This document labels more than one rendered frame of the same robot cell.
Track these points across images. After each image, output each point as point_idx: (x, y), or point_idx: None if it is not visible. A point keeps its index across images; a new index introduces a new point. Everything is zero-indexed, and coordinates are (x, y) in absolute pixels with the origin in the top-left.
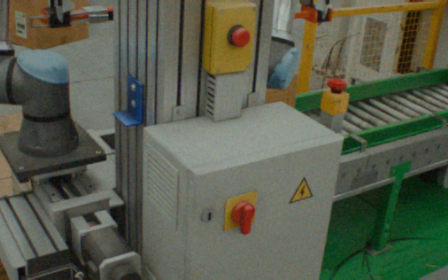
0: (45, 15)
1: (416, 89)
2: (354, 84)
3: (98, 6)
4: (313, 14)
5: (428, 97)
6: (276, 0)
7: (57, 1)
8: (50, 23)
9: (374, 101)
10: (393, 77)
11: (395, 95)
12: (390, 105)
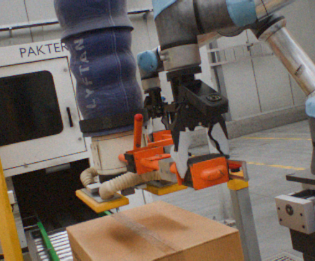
0: (220, 163)
1: (44, 246)
2: (51, 252)
3: (165, 159)
4: (171, 133)
5: (67, 240)
6: (313, 63)
7: (225, 132)
8: (229, 172)
9: (63, 259)
10: (30, 246)
11: (56, 251)
12: (71, 255)
